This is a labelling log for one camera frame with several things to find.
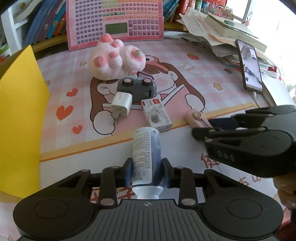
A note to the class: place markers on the white and blue bottle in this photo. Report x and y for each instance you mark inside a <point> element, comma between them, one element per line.
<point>146,157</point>

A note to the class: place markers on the grey toy car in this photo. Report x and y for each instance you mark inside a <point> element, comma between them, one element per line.
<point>136,89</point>

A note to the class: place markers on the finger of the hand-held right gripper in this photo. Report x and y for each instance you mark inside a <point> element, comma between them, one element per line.
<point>219,134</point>
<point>259,114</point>

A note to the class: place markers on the pile of papers and books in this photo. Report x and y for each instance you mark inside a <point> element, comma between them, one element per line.
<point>215,34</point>

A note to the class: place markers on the colourful small boxes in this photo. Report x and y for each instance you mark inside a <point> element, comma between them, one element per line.
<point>190,5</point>

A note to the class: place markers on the yellow cardboard box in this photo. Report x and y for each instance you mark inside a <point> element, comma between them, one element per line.
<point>18,115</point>

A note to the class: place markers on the pink checkered printed tablecloth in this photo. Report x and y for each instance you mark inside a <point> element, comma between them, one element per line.
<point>208,76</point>

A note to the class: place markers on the black smartphone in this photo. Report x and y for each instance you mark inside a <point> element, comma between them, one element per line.
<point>251,67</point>

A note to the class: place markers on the row of children's books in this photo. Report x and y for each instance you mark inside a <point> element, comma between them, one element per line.
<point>50,20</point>

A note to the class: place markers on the pink utility knife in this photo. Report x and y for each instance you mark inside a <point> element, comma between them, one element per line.
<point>197,118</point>

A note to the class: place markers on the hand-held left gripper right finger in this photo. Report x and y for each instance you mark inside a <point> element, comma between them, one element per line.
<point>166,173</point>

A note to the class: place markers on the pink learning board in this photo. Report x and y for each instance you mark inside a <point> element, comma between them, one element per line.
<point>115,18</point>

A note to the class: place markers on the white booklet at right edge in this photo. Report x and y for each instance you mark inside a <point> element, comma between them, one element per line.
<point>281,92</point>

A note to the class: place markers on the small white red-label box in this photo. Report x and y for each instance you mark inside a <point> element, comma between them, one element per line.
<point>157,115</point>

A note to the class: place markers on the pink plush paw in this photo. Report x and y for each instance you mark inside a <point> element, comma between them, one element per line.
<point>115,60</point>

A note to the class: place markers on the pink paper flower craft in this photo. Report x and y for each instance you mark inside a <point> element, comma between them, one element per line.
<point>217,8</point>

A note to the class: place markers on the person's right hand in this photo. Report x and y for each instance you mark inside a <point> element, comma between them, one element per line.
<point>286,187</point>

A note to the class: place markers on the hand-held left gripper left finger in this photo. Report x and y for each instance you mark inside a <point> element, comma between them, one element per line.
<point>128,172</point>

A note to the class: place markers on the white charger plug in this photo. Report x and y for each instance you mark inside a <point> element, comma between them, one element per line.
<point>121,104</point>

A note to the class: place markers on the white bookshelf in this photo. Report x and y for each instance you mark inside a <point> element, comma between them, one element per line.
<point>9,25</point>

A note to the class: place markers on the red white plush toy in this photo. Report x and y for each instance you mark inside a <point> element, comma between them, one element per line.
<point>274,73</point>

